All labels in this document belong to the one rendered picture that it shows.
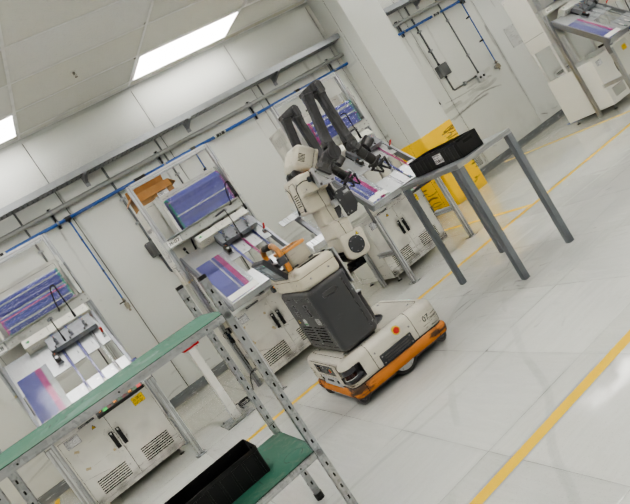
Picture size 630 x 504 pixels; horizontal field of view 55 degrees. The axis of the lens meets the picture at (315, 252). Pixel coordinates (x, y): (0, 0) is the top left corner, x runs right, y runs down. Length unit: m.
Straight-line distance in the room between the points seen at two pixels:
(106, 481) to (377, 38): 5.36
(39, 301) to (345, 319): 2.35
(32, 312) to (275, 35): 4.32
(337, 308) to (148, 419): 1.92
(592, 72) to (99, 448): 6.24
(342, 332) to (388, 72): 4.52
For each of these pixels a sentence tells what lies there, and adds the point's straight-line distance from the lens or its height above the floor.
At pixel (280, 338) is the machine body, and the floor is 0.25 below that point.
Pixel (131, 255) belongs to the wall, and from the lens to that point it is 6.29.
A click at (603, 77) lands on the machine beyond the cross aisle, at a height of 0.38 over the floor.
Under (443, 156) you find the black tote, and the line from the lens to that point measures 3.84.
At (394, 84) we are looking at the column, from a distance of 7.25.
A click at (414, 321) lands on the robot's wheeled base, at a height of 0.21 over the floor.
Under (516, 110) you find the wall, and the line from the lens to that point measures 8.98.
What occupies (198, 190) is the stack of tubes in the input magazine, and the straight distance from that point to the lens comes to 4.94.
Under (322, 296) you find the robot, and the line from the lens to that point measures 3.21.
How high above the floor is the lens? 1.17
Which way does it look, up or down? 6 degrees down
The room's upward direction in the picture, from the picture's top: 33 degrees counter-clockwise
